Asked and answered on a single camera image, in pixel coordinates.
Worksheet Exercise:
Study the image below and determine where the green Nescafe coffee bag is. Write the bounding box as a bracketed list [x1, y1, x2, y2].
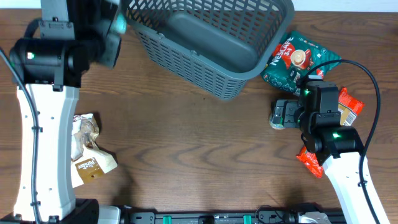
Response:
[261, 31, 341, 95]

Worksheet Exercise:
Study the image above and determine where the small teal wipes packet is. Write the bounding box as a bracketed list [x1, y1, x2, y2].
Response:
[111, 14, 127, 34]

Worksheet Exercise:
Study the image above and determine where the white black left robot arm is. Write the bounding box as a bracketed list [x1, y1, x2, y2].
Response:
[1, 0, 128, 224]

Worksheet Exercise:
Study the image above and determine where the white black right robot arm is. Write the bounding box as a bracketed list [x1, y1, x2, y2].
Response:
[271, 80, 389, 223]

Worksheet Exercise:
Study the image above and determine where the green lidded small jar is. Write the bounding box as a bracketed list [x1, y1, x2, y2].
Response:
[269, 106, 285, 130]

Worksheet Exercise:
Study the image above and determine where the red snack packet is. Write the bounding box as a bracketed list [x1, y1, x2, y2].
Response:
[296, 146, 324, 179]

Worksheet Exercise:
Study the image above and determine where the orange snack packet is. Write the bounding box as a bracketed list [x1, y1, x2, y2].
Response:
[338, 87, 365, 126]

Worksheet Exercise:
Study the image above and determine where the grey plastic slotted basket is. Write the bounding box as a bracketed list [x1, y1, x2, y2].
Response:
[121, 0, 295, 100]

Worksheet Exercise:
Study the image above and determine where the white brown bread bag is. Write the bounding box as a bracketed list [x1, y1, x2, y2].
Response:
[71, 113, 118, 188]

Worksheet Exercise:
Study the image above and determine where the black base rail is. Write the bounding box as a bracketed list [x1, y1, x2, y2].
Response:
[122, 203, 347, 224]

